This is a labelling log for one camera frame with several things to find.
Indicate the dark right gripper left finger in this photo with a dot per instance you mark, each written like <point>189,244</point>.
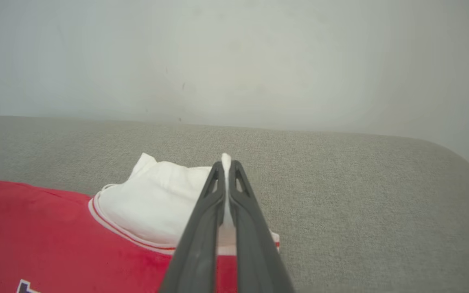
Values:
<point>198,252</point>

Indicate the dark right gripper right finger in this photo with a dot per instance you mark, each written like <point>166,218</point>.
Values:
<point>255,252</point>

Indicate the red jersey with white sleeves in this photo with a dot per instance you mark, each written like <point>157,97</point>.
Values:
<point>75,236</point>

